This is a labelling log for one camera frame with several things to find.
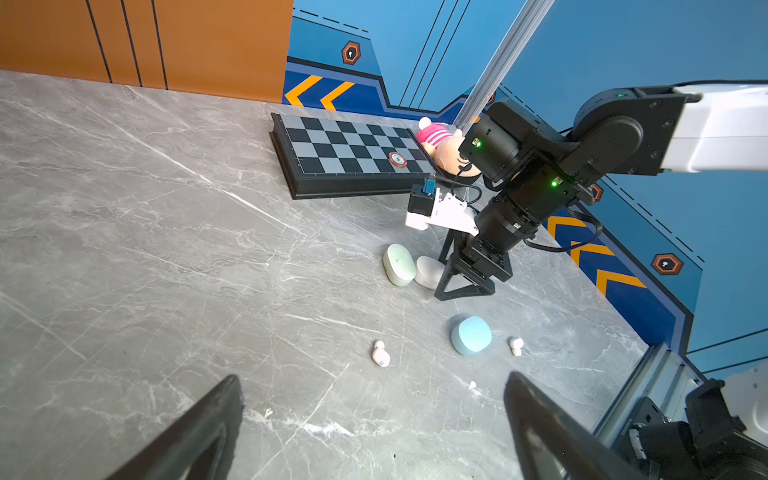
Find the white earbud case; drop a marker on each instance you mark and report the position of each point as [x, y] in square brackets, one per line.
[429, 272]

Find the right aluminium corner post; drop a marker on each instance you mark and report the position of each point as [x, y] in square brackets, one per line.
[508, 51]

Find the white earbud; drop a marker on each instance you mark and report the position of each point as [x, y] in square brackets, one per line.
[516, 345]
[379, 354]

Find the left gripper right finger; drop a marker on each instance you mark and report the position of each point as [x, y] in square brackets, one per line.
[550, 444]

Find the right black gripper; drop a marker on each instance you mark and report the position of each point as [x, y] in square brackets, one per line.
[474, 261]

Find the pink plush doll head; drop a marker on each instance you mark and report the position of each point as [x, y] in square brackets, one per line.
[442, 146]

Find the black white chessboard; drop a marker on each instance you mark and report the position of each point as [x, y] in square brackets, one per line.
[326, 158]

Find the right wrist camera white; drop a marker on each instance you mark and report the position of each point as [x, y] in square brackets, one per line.
[429, 206]

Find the light blue earbud case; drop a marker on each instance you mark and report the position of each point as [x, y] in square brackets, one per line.
[471, 336]

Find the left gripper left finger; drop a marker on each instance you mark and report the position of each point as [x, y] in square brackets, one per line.
[200, 444]

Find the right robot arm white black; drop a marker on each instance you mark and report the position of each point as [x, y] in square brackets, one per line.
[534, 171]

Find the red poker chip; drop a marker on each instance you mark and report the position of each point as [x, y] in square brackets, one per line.
[397, 160]

